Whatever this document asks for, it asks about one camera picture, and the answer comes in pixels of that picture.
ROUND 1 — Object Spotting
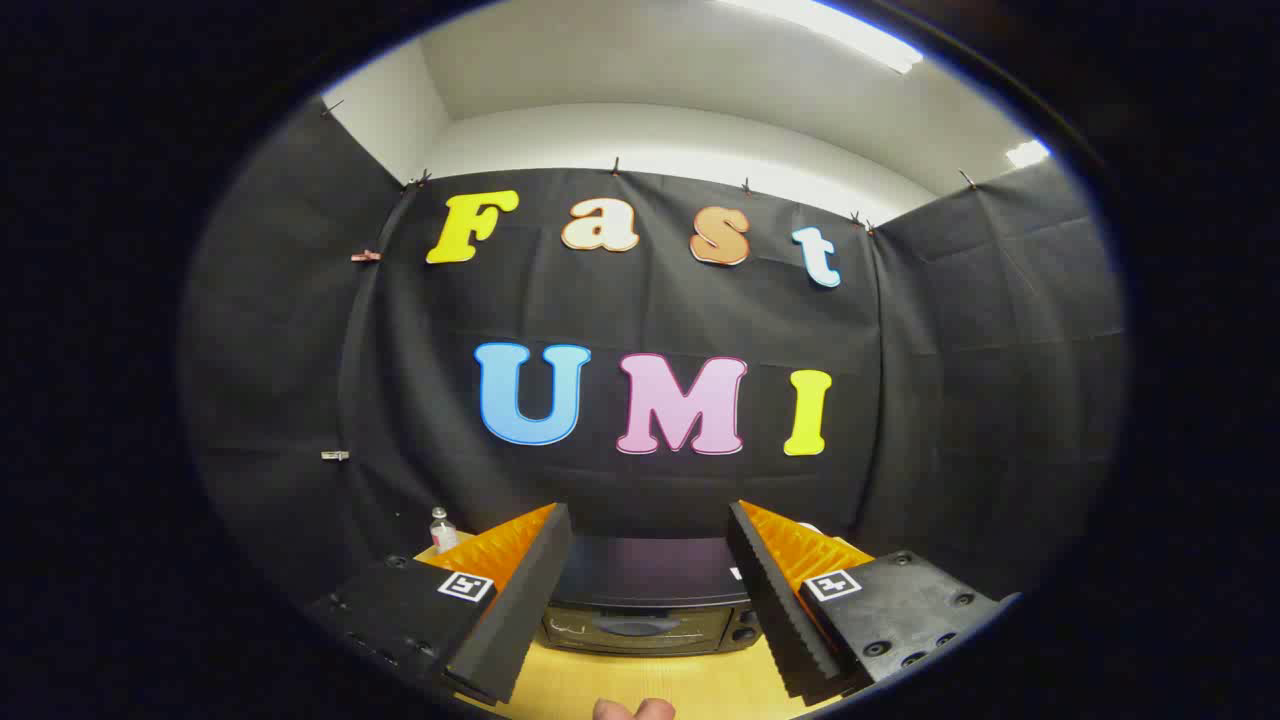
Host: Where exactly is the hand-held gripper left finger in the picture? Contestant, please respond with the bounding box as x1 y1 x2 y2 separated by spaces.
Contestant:
305 503 574 706

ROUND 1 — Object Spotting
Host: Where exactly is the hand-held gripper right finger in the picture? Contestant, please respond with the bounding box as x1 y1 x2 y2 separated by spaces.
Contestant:
727 500 1021 706

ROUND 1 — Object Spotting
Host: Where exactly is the black toaster oven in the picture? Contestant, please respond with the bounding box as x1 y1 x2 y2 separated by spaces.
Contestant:
540 535 766 656

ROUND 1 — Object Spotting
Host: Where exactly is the long ceiling light panel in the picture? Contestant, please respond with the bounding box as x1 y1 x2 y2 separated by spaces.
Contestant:
715 0 923 74

